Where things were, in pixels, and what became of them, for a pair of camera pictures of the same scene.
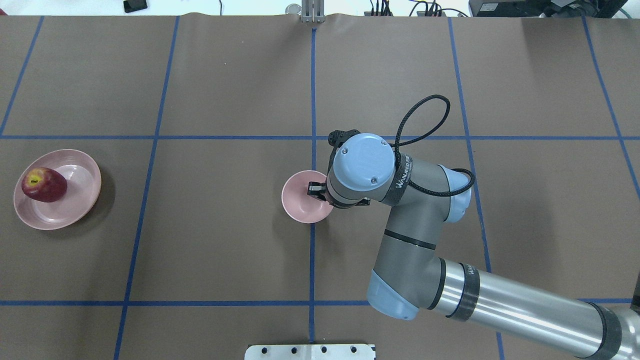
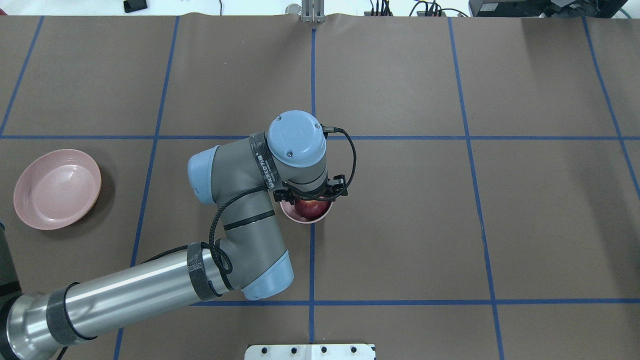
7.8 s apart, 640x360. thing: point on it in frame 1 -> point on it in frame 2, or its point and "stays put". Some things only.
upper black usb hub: [378, 13] stays put
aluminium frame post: [313, 11] stays put
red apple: [44, 184] -> [314, 209]
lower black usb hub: [430, 13] stays put
